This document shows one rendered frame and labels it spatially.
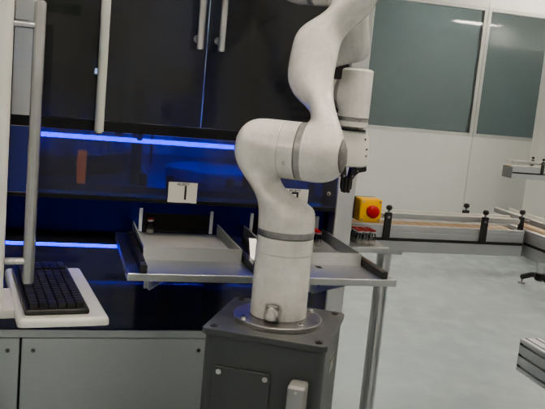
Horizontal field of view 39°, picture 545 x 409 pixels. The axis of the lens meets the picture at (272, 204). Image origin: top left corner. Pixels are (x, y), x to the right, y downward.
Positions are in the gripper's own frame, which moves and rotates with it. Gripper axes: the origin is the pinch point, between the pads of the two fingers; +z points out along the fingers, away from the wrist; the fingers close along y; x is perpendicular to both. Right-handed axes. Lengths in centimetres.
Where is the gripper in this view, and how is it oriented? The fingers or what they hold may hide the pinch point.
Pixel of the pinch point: (345, 184)
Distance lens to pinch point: 214.9
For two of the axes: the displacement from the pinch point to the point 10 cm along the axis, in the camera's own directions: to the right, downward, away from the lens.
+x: 2.5, 1.7, -9.5
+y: -9.6, -0.5, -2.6
